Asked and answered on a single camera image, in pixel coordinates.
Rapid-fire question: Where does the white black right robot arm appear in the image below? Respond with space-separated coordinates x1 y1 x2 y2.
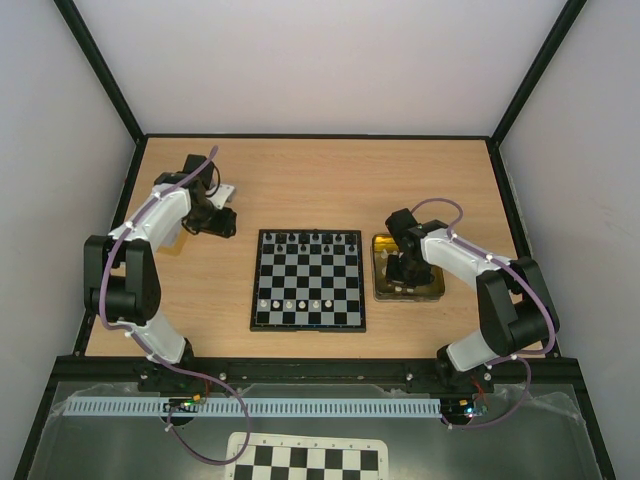
385 209 559 392

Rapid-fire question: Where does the gold metal tray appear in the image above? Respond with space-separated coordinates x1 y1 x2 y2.
371 234 445 302

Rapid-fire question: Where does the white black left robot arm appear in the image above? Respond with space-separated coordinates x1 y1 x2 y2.
83 146 237 365

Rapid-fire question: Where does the white slotted cable duct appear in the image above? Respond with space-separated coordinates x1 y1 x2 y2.
63 397 441 419

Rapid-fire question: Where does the checkered calibration board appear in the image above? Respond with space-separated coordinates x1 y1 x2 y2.
224 432 390 480

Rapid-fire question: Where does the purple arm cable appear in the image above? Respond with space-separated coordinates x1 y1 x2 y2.
412 198 559 431
97 145 251 464

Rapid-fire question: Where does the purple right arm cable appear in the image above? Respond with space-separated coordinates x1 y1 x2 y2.
412 198 559 431

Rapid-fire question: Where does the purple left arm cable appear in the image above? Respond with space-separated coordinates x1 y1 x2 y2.
97 145 251 464

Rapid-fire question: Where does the black mounting rail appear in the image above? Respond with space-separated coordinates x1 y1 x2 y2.
137 357 494 394

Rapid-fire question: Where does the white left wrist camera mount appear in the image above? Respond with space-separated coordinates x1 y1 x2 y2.
206 183 236 209

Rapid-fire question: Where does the black grey chess board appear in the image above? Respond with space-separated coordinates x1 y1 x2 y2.
250 229 366 333

